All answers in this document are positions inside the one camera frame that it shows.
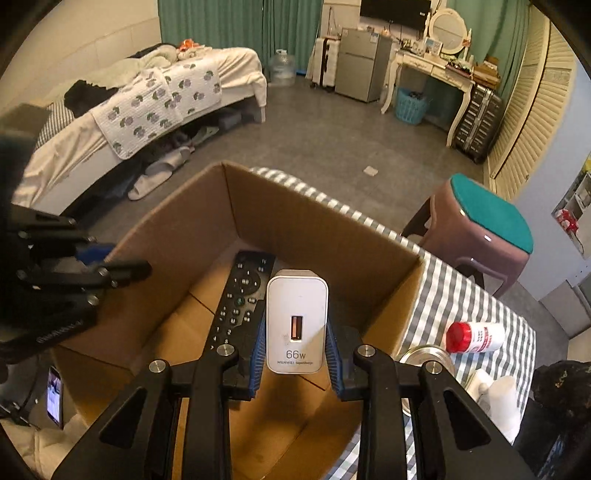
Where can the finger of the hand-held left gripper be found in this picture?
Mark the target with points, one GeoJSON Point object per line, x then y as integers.
{"type": "Point", "coordinates": [124, 270]}
{"type": "Point", "coordinates": [94, 253]}

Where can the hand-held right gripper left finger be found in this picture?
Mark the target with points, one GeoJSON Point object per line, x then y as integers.
{"type": "Point", "coordinates": [256, 364]}

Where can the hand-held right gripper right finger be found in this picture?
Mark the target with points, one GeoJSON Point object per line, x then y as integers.
{"type": "Point", "coordinates": [334, 364]}

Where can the white wall charger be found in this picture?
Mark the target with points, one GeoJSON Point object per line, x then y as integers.
{"type": "Point", "coordinates": [295, 304]}

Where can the cardboard box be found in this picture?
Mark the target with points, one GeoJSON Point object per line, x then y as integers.
{"type": "Point", "coordinates": [295, 221]}

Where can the white bottle with red cap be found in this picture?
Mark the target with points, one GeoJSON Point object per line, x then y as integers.
{"type": "Point", "coordinates": [480, 336]}

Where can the white hair dryer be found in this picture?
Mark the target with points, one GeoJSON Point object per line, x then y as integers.
{"type": "Point", "coordinates": [503, 401]}

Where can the smartphone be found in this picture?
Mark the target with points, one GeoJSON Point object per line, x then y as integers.
{"type": "Point", "coordinates": [54, 397]}

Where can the black remote control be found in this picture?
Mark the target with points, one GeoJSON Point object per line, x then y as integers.
{"type": "Point", "coordinates": [240, 295]}

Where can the white slipper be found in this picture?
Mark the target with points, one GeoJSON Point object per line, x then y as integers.
{"type": "Point", "coordinates": [147, 184]}
{"type": "Point", "coordinates": [168, 162]}

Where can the white quilted cloth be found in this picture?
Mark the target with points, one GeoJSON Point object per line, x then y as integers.
{"type": "Point", "coordinates": [37, 452]}

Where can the grey striped pillow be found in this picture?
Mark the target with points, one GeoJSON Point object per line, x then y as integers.
{"type": "Point", "coordinates": [53, 122]}

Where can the black clothing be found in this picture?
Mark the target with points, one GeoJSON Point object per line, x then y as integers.
{"type": "Point", "coordinates": [87, 97]}

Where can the white patterned blanket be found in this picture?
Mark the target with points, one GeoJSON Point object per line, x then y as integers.
{"type": "Point", "coordinates": [152, 106]}

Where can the pink plastic stool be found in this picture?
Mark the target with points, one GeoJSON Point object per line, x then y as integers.
{"type": "Point", "coordinates": [461, 244]}

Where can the cream duvet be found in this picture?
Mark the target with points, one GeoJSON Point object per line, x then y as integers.
{"type": "Point", "coordinates": [124, 69]}

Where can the paper scrap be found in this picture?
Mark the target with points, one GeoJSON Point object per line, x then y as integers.
{"type": "Point", "coordinates": [370, 170]}

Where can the teal stool cushion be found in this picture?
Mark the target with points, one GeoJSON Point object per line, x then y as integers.
{"type": "Point", "coordinates": [494, 217]}

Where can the bed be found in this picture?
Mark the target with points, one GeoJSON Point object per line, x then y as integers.
{"type": "Point", "coordinates": [240, 74]}

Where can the orange toy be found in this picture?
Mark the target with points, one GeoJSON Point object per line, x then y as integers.
{"type": "Point", "coordinates": [187, 45]}

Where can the black bag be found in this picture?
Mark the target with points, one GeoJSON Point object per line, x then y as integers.
{"type": "Point", "coordinates": [563, 406]}

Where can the clear water jug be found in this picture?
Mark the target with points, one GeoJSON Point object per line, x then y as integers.
{"type": "Point", "coordinates": [281, 67]}

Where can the blue laundry basket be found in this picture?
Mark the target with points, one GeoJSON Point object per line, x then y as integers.
{"type": "Point", "coordinates": [411, 108]}

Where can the wide green curtain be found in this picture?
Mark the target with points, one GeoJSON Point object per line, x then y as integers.
{"type": "Point", "coordinates": [240, 23]}

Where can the white shelf unit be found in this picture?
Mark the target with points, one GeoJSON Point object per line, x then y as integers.
{"type": "Point", "coordinates": [572, 212]}

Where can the dark suitcase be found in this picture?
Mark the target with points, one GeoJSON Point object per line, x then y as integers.
{"type": "Point", "coordinates": [480, 122]}

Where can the white suitcase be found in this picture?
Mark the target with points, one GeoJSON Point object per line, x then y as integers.
{"type": "Point", "coordinates": [323, 64]}

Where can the silver fridge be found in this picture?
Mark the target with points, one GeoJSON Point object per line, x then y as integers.
{"type": "Point", "coordinates": [362, 64]}

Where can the white dressing table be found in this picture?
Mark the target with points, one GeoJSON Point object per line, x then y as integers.
{"type": "Point", "coordinates": [420, 62]}

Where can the cream louvered doors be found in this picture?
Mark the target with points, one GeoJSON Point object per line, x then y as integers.
{"type": "Point", "coordinates": [531, 106]}

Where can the brown cardboard boxes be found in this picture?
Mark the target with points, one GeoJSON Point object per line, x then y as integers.
{"type": "Point", "coordinates": [487, 71]}

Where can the white oval mirror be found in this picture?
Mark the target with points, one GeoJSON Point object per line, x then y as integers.
{"type": "Point", "coordinates": [447, 27]}

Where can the black television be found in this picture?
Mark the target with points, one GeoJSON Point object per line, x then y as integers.
{"type": "Point", "coordinates": [395, 13]}

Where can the narrow green curtain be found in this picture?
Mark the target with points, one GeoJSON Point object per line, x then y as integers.
{"type": "Point", "coordinates": [498, 27]}

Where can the small photo frame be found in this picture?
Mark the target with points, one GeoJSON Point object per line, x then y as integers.
{"type": "Point", "coordinates": [433, 46]}

